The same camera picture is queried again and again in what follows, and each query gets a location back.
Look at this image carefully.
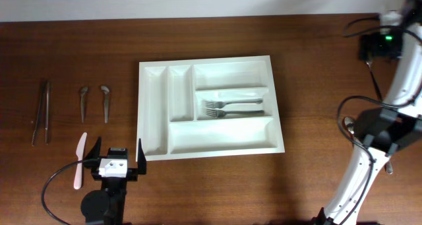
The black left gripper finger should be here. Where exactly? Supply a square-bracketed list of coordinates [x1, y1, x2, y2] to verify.
[136, 138, 147, 175]
[84, 137, 102, 168]

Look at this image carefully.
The small steel spoon right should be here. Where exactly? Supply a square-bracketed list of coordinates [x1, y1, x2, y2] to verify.
[100, 85, 110, 123]

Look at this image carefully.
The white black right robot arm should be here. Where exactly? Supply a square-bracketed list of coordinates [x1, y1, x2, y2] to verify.
[311, 0, 421, 224]

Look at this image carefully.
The white cutlery tray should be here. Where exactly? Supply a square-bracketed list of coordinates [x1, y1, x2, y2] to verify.
[136, 55, 285, 161]

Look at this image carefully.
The small steel spoon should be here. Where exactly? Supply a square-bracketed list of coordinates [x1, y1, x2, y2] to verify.
[80, 86, 89, 123]
[100, 85, 110, 123]

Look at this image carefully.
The steel table knife inner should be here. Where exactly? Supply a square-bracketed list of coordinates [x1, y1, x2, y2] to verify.
[45, 81, 51, 145]

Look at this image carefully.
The black left camera cable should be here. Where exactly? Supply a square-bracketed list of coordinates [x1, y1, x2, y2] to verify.
[41, 158, 100, 225]

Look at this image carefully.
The small steel spoon left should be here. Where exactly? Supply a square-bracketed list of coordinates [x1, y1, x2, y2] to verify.
[80, 86, 89, 123]

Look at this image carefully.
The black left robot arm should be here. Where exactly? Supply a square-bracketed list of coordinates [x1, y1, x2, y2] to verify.
[80, 138, 147, 224]

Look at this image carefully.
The pink plastic knife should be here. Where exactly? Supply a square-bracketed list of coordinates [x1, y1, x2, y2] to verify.
[73, 132, 87, 190]

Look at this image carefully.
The steel tablespoon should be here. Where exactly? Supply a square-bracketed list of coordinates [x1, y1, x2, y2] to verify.
[384, 161, 393, 175]
[343, 116, 355, 135]

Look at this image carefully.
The black-handled steel fork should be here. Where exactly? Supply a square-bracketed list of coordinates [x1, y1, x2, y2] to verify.
[365, 61, 383, 102]

